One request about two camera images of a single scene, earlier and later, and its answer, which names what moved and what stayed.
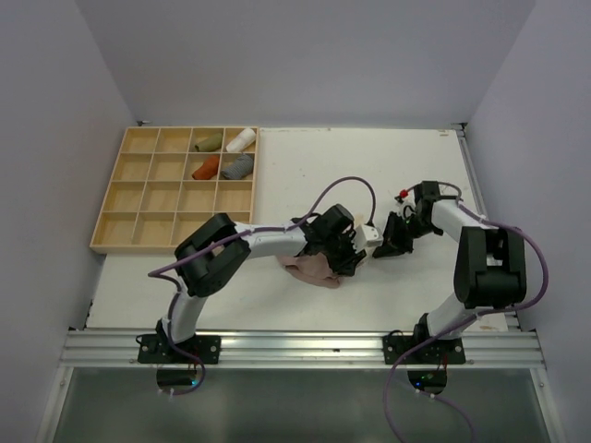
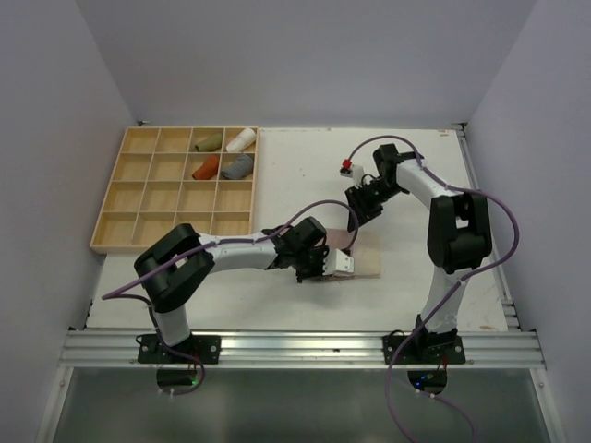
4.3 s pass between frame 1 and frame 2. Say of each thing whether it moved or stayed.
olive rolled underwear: stayed
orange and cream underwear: stayed
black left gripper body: moved
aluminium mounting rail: stayed
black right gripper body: moved
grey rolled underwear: stayed
